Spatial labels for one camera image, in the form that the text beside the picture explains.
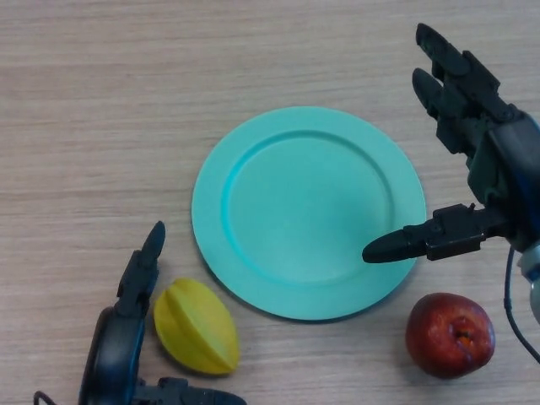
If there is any yellow starfruit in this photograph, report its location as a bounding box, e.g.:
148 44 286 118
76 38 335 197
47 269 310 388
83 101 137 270
153 277 240 375

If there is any red apple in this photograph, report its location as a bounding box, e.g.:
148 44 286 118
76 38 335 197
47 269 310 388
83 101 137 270
405 293 495 379

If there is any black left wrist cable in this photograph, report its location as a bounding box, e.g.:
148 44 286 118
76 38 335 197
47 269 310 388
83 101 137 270
33 391 81 405

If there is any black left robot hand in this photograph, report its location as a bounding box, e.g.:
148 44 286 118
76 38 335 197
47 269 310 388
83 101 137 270
78 220 248 405

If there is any green round plate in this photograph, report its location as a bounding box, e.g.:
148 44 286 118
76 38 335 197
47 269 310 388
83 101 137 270
191 105 427 324

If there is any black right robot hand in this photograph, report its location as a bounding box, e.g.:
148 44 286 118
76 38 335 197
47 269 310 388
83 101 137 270
361 23 540 265

